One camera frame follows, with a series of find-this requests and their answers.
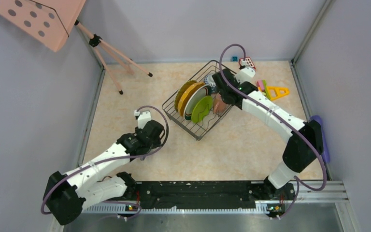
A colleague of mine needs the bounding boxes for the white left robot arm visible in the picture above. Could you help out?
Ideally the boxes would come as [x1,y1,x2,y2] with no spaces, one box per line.
[41,119,169,225]

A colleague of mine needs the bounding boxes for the grey wire dish rack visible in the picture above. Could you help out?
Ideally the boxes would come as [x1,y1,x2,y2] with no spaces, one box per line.
[162,60,232,141]

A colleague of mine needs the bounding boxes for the small pink mug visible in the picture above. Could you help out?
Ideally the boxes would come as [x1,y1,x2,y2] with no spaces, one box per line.
[213,93,228,114]

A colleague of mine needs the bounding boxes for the yellow triangle toy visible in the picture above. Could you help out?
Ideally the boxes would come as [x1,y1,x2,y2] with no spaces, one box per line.
[265,86,290,101]

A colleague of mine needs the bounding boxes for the pink dotted board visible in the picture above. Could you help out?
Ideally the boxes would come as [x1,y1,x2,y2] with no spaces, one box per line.
[0,0,86,52]

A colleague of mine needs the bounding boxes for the pink tripod stand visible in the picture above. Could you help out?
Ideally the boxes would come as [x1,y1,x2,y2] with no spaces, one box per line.
[74,19,153,95]

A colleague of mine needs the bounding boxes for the red patterned bowl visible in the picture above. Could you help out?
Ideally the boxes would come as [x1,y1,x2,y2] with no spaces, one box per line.
[203,74,217,92]

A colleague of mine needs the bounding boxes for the purple handle tool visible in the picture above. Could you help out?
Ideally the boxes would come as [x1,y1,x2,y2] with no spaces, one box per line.
[310,115,330,164]

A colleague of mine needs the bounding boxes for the lime green plate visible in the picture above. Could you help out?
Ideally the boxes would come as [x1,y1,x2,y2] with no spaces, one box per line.
[191,96,213,123]

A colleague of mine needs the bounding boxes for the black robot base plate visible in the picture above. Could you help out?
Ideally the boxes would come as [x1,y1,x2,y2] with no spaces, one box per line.
[109,181,295,210]

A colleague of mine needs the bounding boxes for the colourful toy block stack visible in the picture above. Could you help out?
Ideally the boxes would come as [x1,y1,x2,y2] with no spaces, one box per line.
[256,80,271,100]

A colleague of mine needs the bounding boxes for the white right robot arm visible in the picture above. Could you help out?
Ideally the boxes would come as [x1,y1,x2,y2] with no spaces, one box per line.
[213,67,324,199]

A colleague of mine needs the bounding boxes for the yellow polka dot plate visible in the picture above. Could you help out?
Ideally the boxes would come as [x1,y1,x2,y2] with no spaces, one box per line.
[177,82,204,116]

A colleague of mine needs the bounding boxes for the red toy block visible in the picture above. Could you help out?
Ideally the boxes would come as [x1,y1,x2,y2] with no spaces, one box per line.
[239,57,256,70]

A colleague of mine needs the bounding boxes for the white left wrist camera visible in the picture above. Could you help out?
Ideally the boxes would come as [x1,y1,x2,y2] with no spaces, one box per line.
[133,110,152,129]

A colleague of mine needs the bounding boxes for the white plate teal rim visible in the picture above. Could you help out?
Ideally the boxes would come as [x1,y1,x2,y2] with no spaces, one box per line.
[183,85,212,121]

